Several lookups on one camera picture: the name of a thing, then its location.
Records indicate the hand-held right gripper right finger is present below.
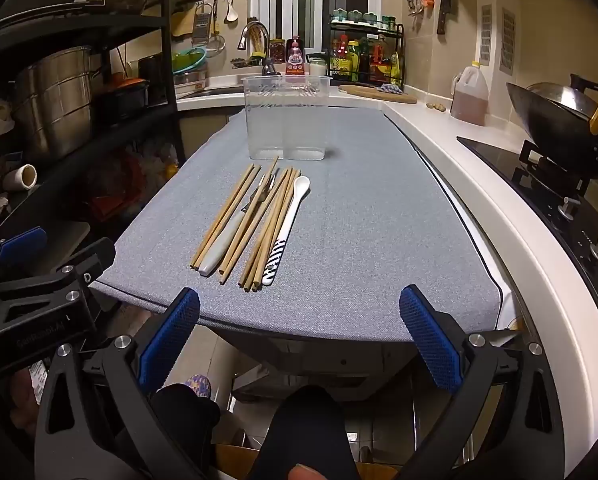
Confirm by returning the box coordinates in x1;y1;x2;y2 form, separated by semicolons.
399;284;564;480

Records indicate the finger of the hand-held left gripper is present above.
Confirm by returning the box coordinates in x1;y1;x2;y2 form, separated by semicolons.
0;237;116;321
0;226;48;286

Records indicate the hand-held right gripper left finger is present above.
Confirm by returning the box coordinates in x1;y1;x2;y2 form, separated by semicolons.
34;287;202;480

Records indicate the white handled metal fork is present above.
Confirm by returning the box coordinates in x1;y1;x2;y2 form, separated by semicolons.
198;170;277;277

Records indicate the pile of wooden chopsticks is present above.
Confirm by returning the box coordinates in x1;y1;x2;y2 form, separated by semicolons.
189;156;302;292

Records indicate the white spoon striped handle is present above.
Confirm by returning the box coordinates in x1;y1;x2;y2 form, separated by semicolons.
260;176;311;288

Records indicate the clear plastic utensil container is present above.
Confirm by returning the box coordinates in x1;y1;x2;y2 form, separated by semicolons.
242;75;328;161

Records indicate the person's right hand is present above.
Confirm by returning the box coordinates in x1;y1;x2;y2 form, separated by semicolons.
274;462;325;480

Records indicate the white label bottle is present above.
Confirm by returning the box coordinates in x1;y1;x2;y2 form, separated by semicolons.
29;362;48;406

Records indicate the patterned slipper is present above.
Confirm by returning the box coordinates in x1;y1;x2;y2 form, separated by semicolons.
186;374;212;400

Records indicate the white ceramic cup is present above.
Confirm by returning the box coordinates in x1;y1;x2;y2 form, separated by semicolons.
4;164;37;191

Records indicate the person's left leg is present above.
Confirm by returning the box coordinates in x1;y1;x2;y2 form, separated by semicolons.
149;384;221;480

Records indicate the person's leg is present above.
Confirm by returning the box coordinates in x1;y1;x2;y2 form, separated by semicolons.
149;384;221;480
249;385;360;480

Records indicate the red plastic bag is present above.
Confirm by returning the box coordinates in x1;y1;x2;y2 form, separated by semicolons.
79;150;180;221

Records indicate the grey table mat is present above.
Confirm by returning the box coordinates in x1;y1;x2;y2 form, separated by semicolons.
89;107;517;346

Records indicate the stainless steel stockpot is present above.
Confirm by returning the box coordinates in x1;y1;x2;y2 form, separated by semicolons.
9;46;102;161

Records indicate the person's right leg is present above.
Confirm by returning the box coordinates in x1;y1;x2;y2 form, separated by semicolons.
249;385;360;480

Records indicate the black pot orange lid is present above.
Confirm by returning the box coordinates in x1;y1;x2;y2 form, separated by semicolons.
96;74;150;121

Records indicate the black gas stove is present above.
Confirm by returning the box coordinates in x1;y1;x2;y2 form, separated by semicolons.
457;136;598;311

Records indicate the black cylindrical canister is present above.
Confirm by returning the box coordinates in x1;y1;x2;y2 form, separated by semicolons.
138;55;167;106

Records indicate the steel basin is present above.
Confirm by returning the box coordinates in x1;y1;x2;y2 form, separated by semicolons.
174;70;209;87

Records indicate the black metal shelf rack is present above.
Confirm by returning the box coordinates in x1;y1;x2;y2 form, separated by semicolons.
0;0;185;241

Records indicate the green plastic colander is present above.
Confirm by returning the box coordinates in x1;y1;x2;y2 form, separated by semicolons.
173;47;209;73

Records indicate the black wok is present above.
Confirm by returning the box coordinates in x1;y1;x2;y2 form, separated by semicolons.
506;82;598;181

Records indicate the plastic oil jug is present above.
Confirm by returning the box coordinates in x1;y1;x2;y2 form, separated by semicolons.
450;61;490;126

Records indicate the round wooden cutting board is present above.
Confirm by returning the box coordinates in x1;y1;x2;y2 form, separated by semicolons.
339;84;419;105

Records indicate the hanging wooden cutting board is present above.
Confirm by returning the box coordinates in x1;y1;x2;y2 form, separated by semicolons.
171;10;197;38

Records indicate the metal grater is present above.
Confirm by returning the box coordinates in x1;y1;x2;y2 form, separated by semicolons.
193;2;215;46

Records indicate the steel wok lid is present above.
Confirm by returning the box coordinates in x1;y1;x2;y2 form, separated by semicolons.
526;74;598;116

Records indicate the red label oil bottle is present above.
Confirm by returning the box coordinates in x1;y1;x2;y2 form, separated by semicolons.
370;35;392;81

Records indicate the dark glass bottle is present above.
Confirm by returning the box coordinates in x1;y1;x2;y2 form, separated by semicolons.
353;39;371;75

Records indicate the black spice rack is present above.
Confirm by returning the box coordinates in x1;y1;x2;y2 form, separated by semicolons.
329;17;405;86

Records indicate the chrome faucet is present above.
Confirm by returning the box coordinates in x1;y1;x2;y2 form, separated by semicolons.
237;22;270;52

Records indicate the red cap sauce bottle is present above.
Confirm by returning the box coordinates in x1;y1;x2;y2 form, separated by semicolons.
333;36;352;73

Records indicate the row of spice jars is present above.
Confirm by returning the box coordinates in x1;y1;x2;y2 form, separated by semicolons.
331;8;396;31

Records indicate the hanging cleaver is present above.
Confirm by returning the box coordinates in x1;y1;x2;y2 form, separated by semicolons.
437;0;453;36

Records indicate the window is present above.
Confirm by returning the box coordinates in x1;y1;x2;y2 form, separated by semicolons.
251;0;382;53

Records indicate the black wall rail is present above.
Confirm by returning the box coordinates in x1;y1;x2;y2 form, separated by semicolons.
176;0;235;13

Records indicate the wide wall vent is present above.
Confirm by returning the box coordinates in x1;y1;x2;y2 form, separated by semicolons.
500;7;517;72

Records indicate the narrow wall vent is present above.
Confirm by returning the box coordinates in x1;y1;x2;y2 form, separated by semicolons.
480;4;493;66

